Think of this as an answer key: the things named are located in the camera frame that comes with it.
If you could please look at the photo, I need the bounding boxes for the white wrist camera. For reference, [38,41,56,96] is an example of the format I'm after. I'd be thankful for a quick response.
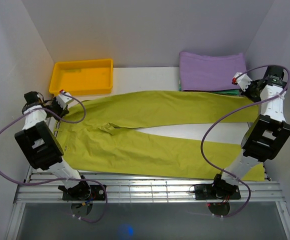
[54,89,74,110]
[232,72,252,92]

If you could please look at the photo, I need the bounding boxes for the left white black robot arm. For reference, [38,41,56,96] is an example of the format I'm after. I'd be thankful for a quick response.
[14,90,92,200]

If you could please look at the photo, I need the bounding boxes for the aluminium rail frame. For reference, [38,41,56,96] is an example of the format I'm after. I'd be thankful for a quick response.
[5,167,290,240]

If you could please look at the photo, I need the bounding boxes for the yellow plastic tray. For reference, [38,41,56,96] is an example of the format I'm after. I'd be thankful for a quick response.
[49,58,114,96]

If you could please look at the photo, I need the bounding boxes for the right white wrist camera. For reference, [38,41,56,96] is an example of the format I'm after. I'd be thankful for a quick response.
[232,72,252,92]

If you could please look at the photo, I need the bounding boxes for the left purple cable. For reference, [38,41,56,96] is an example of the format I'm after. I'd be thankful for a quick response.
[0,92,108,224]

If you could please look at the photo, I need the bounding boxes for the purple cable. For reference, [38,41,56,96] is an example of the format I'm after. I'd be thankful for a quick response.
[0,92,108,224]
[184,65,290,219]

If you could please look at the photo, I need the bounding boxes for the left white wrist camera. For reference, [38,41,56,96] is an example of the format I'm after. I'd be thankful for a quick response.
[54,89,74,110]

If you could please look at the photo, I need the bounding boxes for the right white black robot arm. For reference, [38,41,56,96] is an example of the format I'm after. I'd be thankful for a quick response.
[210,65,290,199]

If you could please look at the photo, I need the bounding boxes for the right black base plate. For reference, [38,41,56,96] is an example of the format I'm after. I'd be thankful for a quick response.
[194,183,241,200]

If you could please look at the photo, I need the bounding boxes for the folded purple trousers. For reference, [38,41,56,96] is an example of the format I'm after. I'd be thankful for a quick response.
[179,51,247,92]

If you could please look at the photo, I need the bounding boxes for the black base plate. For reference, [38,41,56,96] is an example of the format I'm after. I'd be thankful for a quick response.
[61,184,106,201]
[194,183,241,200]

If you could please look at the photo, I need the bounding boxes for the yellow-green trousers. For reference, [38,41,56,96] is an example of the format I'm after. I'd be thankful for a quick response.
[54,90,259,179]

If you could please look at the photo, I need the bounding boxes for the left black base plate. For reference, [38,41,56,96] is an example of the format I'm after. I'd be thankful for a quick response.
[61,184,106,201]

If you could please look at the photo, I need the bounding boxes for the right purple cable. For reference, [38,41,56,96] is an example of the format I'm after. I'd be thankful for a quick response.
[184,65,290,219]

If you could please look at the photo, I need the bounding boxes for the folded green garment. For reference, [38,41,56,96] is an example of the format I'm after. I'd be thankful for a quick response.
[178,77,240,96]

